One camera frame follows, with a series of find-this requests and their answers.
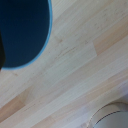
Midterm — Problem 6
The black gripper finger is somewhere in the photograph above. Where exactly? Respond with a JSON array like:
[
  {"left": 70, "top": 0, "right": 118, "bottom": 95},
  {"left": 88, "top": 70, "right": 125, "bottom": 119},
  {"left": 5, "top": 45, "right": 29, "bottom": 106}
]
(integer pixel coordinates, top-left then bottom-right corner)
[{"left": 0, "top": 33, "right": 7, "bottom": 71}]

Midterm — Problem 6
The blue mug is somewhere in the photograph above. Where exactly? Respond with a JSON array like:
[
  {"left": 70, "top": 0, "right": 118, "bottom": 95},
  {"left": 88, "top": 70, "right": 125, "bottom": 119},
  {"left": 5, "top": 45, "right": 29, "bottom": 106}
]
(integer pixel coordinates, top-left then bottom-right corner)
[{"left": 0, "top": 0, "right": 54, "bottom": 70}]

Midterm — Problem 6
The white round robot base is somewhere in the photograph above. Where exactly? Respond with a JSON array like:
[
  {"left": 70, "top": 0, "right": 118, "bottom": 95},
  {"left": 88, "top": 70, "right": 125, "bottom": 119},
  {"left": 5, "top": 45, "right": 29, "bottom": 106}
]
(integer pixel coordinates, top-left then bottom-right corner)
[{"left": 87, "top": 102, "right": 128, "bottom": 128}]

